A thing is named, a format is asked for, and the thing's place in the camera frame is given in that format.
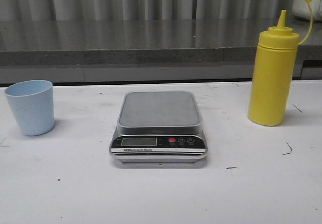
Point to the light blue plastic cup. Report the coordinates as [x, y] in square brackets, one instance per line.
[32, 106]

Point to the yellow squeeze bottle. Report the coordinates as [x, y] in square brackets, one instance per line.
[273, 69]

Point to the white appliance in background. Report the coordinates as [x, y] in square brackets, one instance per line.
[300, 9]

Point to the silver digital kitchen scale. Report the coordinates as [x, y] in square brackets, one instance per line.
[159, 129]

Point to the stainless steel back counter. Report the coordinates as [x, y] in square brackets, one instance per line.
[126, 52]

